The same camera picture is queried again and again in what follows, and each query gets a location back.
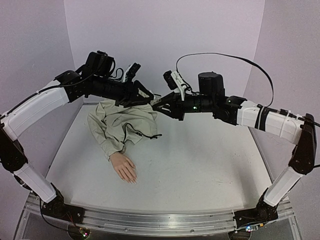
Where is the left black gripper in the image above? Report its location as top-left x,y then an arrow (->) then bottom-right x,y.
93,74 -> 157,108

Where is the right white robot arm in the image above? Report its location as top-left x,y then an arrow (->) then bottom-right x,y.
152,71 -> 317,229

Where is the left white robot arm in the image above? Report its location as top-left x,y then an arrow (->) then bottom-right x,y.
0,51 -> 154,219

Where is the beige jacket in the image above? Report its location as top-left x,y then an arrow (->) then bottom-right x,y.
87,99 -> 161,160

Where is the mannequin hand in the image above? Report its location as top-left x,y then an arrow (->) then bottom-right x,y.
109,152 -> 138,184

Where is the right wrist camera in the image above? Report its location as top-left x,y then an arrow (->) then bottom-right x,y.
163,70 -> 190,101

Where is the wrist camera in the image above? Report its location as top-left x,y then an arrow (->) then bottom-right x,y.
122,62 -> 141,83
163,70 -> 190,101

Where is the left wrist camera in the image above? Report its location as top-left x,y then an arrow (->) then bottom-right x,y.
122,62 -> 141,83

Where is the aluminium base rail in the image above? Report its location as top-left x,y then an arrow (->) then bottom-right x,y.
25,194 -> 299,237

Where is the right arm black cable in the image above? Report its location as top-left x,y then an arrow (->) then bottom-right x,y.
175,52 -> 320,168

